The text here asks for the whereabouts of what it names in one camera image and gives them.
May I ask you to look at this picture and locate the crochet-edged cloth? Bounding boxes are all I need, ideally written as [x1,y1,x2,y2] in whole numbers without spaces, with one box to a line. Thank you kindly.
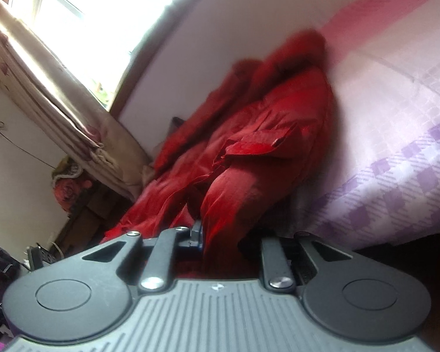
[51,156,84,181]

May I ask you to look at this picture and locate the pink checked bed sheet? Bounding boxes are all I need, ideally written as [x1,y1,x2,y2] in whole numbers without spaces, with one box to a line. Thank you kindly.
[295,0,440,254]

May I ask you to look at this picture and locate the window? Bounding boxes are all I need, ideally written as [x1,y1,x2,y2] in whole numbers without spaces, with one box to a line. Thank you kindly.
[0,0,203,111]

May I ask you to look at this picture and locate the black power strip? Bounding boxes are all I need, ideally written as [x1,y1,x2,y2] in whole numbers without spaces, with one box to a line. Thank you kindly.
[26,244,56,269]

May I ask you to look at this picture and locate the dark wooden cabinet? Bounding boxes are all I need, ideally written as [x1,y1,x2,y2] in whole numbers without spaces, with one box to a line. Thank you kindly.
[53,183,133,255]

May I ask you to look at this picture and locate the beige floral curtain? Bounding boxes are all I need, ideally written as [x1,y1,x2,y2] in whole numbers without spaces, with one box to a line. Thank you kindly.
[0,0,152,203]

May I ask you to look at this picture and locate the red padded coat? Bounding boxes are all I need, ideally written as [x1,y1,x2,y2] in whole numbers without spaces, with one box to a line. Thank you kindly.
[100,31,335,283]

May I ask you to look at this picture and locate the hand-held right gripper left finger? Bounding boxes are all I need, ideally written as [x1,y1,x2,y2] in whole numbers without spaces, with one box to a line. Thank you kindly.
[82,220,204,294]

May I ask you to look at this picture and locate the red floral bundle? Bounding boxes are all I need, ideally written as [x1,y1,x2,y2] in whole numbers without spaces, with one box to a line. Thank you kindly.
[53,176,96,218]

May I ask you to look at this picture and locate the thin black wall cable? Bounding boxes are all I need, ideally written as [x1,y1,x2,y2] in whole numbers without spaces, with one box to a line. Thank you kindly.
[0,112,56,170]

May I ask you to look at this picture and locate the dark clothing pile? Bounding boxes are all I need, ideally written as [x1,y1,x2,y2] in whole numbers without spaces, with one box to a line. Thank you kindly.
[0,239,24,332]

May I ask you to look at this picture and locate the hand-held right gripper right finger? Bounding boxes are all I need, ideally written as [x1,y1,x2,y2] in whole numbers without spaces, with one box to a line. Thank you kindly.
[260,232,353,290]

